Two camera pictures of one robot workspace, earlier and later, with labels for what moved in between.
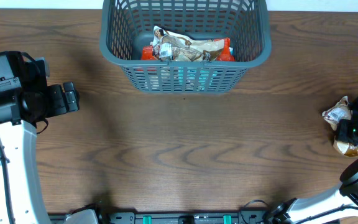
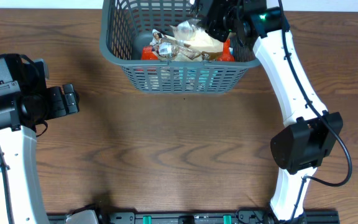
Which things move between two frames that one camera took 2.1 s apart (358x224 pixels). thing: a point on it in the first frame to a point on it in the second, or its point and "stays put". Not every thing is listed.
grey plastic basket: (127, 26) stays put
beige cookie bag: (169, 46) to (193, 35)
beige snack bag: (333, 114) to (189, 33)
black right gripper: (345, 132) to (215, 23)
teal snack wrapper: (191, 78) stays put
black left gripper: (58, 100) stays put
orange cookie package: (148, 52) stays put
